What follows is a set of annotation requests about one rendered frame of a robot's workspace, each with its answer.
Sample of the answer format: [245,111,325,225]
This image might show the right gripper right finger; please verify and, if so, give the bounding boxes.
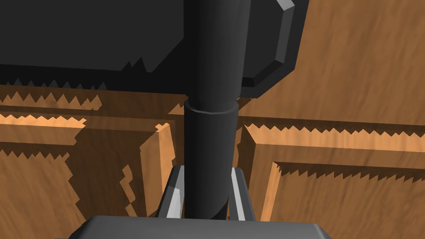
[227,167,256,222]

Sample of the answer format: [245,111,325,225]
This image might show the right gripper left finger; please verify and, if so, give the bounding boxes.
[156,165,185,219]

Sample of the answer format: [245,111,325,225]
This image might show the brown wooden door leaf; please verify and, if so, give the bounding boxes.
[0,0,425,239]

